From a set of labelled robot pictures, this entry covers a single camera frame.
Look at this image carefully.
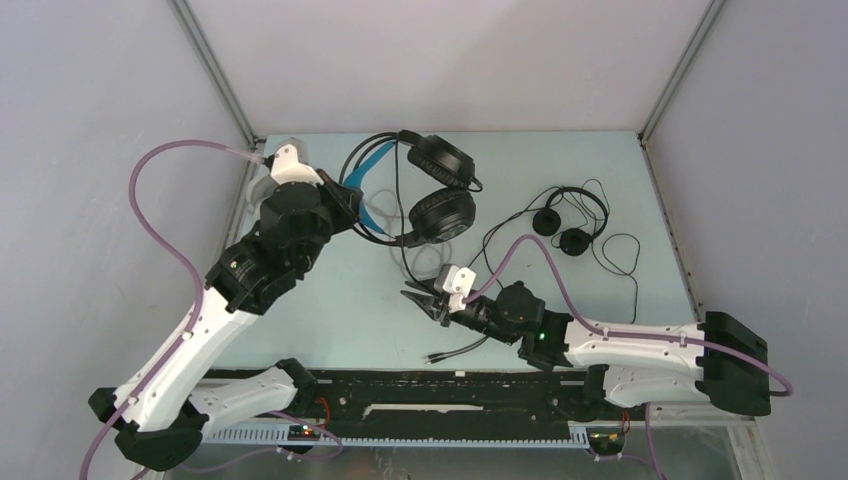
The aluminium frame post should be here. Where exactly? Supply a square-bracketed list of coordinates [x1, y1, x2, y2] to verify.
[166, 0, 261, 148]
[638, 0, 729, 147]

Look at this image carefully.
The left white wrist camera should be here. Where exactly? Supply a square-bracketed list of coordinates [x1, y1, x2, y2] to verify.
[268, 137, 322, 185]

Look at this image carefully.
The small black on-ear headphones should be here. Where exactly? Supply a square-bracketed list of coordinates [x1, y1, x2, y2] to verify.
[463, 178, 643, 326]

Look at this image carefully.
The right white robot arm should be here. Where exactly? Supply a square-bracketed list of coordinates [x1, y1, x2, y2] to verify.
[403, 282, 772, 418]

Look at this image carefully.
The black headset with blue band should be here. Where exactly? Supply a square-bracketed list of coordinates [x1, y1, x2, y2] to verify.
[339, 129, 483, 284]

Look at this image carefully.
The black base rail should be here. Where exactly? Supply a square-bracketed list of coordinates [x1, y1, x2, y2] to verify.
[198, 368, 664, 441]

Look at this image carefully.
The left aluminium frame post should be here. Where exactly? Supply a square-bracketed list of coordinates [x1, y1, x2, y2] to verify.
[166, 0, 261, 148]

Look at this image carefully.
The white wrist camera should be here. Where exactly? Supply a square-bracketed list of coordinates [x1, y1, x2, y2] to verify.
[435, 264, 476, 313]
[268, 137, 322, 185]

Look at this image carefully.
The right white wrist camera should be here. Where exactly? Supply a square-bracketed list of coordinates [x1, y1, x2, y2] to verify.
[435, 264, 476, 313]

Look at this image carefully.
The right aluminium frame post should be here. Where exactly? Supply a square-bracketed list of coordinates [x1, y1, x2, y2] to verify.
[638, 0, 729, 147]

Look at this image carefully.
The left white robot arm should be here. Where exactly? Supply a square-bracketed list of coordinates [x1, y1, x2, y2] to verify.
[89, 171, 363, 472]

